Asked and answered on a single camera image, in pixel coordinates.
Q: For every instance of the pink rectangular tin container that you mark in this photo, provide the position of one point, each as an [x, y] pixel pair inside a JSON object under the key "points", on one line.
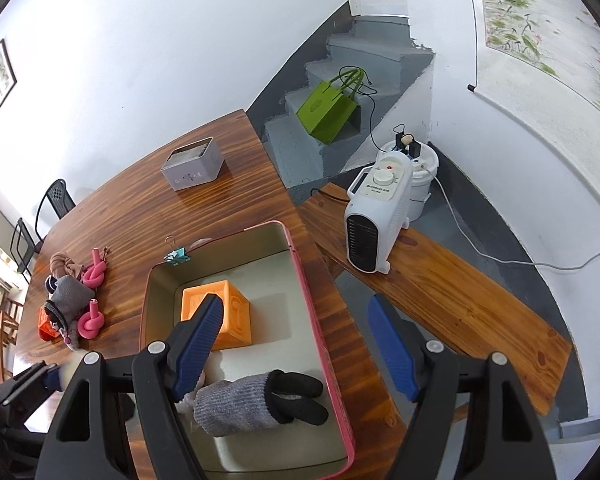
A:
{"points": [[280, 270]]}

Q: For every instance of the black power adapter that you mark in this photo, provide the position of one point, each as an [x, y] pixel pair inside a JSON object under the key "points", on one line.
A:
{"points": [[399, 142], [415, 151]]}

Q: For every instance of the grey concrete staircase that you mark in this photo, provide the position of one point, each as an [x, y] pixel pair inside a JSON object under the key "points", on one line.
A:
{"points": [[300, 130]]}

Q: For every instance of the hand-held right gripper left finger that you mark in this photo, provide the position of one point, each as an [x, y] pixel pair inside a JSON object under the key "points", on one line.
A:
{"points": [[202, 340]]}

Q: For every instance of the dusty pink knotted cloth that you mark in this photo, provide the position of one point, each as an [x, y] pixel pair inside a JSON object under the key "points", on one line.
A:
{"points": [[65, 264]]}

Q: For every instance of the teal binder clip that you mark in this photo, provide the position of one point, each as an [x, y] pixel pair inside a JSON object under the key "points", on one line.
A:
{"points": [[177, 256]]}

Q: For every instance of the light orange foam cube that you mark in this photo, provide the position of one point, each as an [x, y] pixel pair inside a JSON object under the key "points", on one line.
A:
{"points": [[235, 320]]}

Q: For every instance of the bright orange foam cube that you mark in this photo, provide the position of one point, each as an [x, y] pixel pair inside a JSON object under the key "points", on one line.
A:
{"points": [[45, 332]]}

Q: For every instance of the green paper gift bag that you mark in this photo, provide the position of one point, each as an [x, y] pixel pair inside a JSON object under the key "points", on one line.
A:
{"points": [[325, 112]]}

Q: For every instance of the wooden bench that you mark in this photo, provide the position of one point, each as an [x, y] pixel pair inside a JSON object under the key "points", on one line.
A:
{"points": [[455, 290]]}

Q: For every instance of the pink foam twist curler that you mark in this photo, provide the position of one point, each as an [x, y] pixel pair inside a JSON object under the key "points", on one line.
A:
{"points": [[94, 276], [90, 325]]}

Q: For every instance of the white electric heater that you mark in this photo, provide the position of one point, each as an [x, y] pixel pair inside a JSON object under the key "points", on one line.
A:
{"points": [[375, 210]]}

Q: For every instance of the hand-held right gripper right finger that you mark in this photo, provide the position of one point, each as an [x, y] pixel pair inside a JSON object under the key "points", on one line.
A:
{"points": [[390, 350]]}

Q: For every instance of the white appliance with plugs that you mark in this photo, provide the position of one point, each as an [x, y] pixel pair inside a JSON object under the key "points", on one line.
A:
{"points": [[422, 185]]}

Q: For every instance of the wooden chair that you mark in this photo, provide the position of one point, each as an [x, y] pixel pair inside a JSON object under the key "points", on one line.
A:
{"points": [[7, 317]]}

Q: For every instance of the grey square tin box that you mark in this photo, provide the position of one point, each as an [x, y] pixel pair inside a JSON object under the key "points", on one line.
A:
{"points": [[195, 175]]}

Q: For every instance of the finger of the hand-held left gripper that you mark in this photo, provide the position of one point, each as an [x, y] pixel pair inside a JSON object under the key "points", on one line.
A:
{"points": [[55, 379]]}

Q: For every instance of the painted wall scroll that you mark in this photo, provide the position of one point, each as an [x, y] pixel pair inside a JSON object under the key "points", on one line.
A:
{"points": [[545, 20]]}

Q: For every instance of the black metal chair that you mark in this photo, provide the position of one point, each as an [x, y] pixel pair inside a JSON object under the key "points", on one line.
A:
{"points": [[22, 240], [57, 195]]}

